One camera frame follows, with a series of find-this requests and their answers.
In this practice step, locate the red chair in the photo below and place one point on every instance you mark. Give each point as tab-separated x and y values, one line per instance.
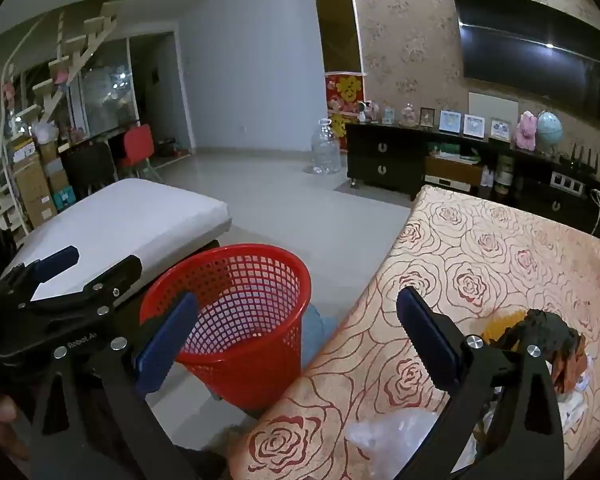
135	145

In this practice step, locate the yellow sponge cloth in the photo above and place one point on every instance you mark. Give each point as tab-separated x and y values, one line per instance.
500	331

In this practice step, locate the orange wrapper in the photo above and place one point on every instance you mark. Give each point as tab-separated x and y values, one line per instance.
570	367

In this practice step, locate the dark wrapper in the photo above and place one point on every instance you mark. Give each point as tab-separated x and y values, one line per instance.
550	327

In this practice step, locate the white tissue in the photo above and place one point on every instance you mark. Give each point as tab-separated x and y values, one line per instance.
577	405

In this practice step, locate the clear plastic bag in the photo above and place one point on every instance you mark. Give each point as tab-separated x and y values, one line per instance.
390	432

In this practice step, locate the glass dome ornament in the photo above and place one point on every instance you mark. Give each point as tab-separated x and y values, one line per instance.
408	116

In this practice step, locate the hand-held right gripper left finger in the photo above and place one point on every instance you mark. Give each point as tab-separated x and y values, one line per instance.
165	345

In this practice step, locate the teal box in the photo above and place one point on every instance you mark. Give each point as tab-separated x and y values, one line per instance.
64	199

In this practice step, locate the white wooden staircase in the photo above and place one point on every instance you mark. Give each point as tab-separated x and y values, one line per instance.
65	60

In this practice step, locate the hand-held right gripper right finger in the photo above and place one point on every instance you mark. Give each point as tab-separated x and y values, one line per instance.
430	340

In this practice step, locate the wooden drawer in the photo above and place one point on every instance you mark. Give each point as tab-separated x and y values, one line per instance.
452	172

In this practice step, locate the large clear water bottle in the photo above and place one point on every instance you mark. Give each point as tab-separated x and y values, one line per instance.
326	150

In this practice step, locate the stack of cardboard boxes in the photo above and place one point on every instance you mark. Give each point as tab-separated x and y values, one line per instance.
32	185

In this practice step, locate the white round figurine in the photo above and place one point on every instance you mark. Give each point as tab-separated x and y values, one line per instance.
365	112

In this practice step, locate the black chair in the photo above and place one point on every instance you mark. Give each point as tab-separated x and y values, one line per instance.
87	165

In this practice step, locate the grey power strip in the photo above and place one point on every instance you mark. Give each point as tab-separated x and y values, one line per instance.
569	181

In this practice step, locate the red mesh waste basket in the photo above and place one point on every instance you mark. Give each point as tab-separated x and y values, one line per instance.
260	375

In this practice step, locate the light blue globe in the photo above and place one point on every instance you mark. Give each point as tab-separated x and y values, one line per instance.
549	129

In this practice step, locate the black television cabinet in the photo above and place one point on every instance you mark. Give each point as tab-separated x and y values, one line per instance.
380	160

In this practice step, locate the pink plush toy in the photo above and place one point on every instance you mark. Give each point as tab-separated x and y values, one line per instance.
526	130

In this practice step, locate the white cushioned bench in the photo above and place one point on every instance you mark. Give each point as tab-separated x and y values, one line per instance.
130	215

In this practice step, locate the picture frame with figures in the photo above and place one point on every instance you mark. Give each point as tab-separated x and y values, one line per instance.
500	130

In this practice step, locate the small dark picture frame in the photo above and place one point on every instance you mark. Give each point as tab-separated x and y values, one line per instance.
426	118

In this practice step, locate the white wall panel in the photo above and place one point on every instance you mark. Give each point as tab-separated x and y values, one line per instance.
500	105

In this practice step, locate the black wall television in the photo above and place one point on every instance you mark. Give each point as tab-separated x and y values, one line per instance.
530	50

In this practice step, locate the white plastic bag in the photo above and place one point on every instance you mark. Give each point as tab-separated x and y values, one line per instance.
46	131

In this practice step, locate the person's left hand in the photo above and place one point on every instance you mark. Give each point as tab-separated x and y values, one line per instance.
2	410

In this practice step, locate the black router with antennas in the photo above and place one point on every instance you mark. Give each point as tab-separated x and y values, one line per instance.
580	162

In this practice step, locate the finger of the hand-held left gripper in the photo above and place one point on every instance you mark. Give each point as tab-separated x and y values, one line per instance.
115	275
55	260

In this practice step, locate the small blue ornament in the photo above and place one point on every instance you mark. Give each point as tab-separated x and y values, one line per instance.
388	116

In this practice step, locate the blue picture frame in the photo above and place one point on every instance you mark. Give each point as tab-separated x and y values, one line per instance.
450	122

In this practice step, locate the red floral banner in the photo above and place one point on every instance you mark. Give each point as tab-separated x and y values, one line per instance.
345	95

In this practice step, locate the white picture frame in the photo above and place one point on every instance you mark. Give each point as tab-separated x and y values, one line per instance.
474	125

